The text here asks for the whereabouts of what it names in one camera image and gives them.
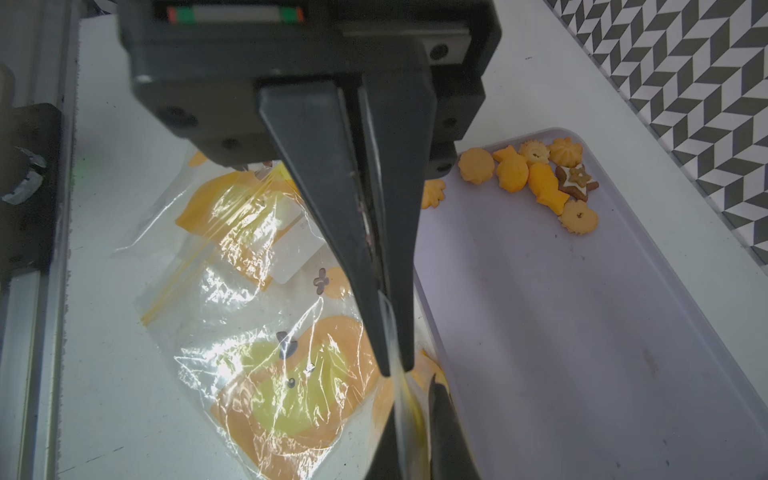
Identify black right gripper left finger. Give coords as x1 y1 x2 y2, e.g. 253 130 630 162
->
364 409 402 480

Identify clear resealable bag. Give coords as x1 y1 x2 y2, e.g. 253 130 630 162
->
379 292 432 479

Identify yellow rose swirl cookie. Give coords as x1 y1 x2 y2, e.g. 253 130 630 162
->
519 140 550 165

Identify lilac plastic tray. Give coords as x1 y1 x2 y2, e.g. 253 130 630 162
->
415 153 767 479

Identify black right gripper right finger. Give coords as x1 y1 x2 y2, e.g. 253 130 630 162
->
428 376 480 480

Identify orange fish cookie lower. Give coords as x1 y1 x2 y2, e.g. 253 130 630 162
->
492 146 529 193

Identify tan round flower cookie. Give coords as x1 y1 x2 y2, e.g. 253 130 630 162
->
558 200 599 235

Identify brown iced star cookie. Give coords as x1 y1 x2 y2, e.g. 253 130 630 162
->
555 164 599 202

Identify orange swirl cookie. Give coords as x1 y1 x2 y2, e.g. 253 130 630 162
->
548 137 583 168
421 179 446 209

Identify clear printed bag pile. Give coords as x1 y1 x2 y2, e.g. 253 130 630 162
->
115 148 380 479

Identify orange swirl cookie lower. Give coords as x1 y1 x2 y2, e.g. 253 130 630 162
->
421 179 446 209

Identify yellow round chick cookie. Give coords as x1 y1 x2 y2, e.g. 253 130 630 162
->
458 148 495 185

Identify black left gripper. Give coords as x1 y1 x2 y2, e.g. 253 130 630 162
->
117 1 501 376

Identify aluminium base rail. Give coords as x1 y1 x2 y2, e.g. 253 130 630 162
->
1 1 81 479

